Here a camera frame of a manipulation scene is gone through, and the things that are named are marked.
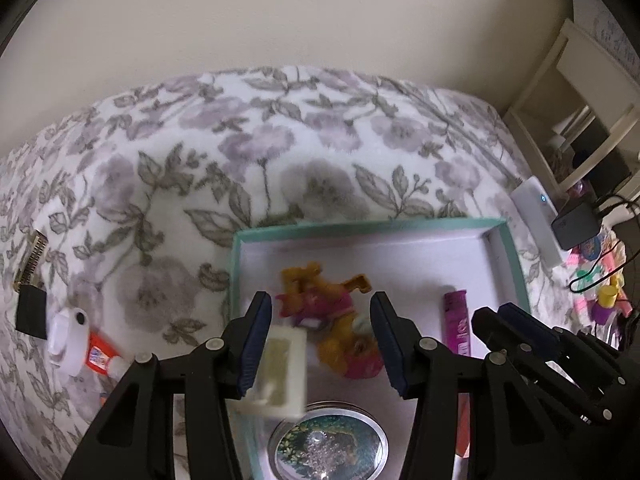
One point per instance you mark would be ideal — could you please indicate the white power strip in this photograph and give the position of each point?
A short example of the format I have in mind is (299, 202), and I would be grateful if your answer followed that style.
(535, 215)

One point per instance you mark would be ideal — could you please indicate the floral blanket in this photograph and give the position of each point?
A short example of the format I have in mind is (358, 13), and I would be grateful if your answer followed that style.
(225, 150)

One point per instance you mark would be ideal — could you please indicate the teal cardboard tray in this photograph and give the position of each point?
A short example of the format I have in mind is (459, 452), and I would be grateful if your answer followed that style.
(400, 255)

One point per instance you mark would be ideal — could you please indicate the white band case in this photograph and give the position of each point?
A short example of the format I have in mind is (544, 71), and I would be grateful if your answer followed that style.
(70, 337)

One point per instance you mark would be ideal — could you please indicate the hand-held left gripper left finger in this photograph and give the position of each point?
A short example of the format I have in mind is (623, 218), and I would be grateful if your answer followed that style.
(252, 347)

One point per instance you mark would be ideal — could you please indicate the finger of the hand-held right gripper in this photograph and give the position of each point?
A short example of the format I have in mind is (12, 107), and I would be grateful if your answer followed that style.
(530, 325)
(545, 365)

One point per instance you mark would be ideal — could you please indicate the orange pink dog toy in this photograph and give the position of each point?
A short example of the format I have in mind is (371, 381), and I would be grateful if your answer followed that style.
(330, 310)

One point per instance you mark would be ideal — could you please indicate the round tin with beads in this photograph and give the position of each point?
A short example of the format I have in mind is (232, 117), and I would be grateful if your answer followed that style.
(327, 447)

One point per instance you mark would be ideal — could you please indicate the white wooden shelf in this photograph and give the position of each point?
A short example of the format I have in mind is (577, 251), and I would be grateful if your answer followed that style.
(575, 45)

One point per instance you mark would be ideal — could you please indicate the gold harmonica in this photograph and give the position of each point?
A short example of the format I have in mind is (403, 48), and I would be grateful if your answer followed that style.
(31, 260)

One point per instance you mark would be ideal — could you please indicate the black plug adapter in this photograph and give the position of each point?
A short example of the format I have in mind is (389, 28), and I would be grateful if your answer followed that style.
(31, 312)

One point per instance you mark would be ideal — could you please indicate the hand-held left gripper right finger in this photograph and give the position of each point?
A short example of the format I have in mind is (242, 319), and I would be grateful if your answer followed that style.
(389, 347)

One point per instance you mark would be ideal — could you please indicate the black power charger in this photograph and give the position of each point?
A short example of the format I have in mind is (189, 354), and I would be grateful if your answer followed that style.
(575, 225)

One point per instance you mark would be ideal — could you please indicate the yellow purple toy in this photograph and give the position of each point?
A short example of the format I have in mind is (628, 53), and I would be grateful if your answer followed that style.
(606, 302)

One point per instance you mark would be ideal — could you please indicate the red orange glue tube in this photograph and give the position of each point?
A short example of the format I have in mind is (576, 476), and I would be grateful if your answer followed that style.
(102, 355)

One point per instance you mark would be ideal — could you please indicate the cream plastic clip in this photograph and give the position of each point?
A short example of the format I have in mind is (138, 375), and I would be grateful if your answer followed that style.
(282, 370)

